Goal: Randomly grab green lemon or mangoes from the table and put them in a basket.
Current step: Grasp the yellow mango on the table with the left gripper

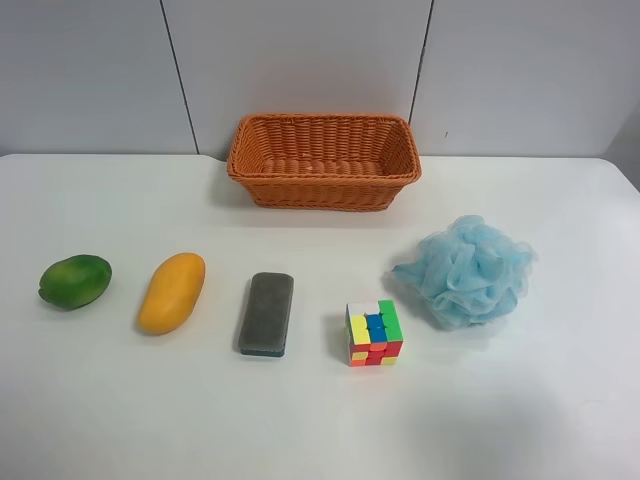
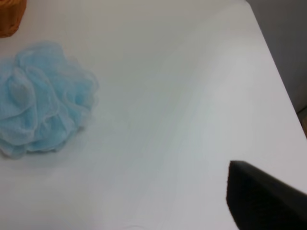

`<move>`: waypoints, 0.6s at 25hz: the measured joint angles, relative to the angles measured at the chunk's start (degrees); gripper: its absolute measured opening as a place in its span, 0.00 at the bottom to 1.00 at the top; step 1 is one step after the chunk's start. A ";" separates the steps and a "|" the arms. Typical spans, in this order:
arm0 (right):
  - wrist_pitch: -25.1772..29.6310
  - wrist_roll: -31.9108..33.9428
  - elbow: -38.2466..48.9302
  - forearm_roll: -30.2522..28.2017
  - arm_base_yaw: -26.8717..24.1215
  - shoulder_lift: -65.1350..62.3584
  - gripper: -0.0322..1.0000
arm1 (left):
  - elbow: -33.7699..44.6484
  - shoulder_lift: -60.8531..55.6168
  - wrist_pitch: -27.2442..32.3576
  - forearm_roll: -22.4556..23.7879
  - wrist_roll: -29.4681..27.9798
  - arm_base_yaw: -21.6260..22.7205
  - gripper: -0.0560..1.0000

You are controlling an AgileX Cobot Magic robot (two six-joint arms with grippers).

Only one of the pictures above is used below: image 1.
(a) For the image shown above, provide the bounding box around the green lemon fruit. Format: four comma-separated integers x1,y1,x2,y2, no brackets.
38,254,112,311

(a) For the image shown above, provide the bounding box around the multicoloured puzzle cube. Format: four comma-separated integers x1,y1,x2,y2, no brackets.
345,299,404,367

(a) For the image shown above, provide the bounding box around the grey whiteboard eraser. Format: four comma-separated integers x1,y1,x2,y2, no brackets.
237,272,294,358

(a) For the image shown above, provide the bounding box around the yellow mango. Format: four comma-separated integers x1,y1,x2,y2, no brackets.
136,253,206,335

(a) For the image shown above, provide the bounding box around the blue mesh bath sponge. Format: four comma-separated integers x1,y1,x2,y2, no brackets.
391,215,536,331

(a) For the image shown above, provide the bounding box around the orange woven basket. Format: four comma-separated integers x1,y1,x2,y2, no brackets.
227,113,422,212

